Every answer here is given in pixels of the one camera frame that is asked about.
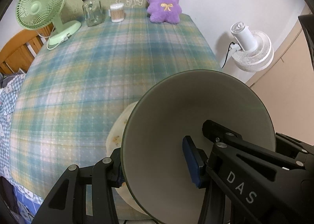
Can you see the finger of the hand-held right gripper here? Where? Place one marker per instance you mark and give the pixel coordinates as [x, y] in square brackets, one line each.
[294, 144]
[257, 177]

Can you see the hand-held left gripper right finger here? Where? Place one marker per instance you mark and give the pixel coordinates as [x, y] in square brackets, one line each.
[193, 162]

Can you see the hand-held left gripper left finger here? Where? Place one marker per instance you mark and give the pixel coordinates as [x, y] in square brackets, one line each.
[115, 172]

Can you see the large grey floral bowl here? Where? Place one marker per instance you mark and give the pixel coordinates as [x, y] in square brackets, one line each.
[184, 106]

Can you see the beige cabinet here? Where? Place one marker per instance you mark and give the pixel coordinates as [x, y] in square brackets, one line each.
[289, 91]

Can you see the white floor fan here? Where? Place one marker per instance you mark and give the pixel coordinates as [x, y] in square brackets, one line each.
[255, 50]

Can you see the plaid tablecloth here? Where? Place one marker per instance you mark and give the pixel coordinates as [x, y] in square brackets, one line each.
[98, 67]

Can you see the dark cloth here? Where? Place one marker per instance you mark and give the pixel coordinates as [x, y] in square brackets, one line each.
[6, 189]

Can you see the blue checked blanket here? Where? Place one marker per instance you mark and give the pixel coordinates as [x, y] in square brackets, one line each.
[7, 106]

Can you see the grey checked cloth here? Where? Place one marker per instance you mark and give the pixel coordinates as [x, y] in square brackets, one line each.
[9, 78]

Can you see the purple plush toy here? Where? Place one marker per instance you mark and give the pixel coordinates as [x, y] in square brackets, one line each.
[163, 8]

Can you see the wooden bed headboard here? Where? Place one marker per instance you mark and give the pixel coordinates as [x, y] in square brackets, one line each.
[14, 52]

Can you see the cotton swab container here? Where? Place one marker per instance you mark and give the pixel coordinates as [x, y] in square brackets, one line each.
[117, 14]

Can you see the glass jar with dark lid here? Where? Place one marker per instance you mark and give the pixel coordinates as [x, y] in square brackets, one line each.
[92, 10]

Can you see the green table fan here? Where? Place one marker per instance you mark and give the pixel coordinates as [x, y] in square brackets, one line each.
[39, 3]

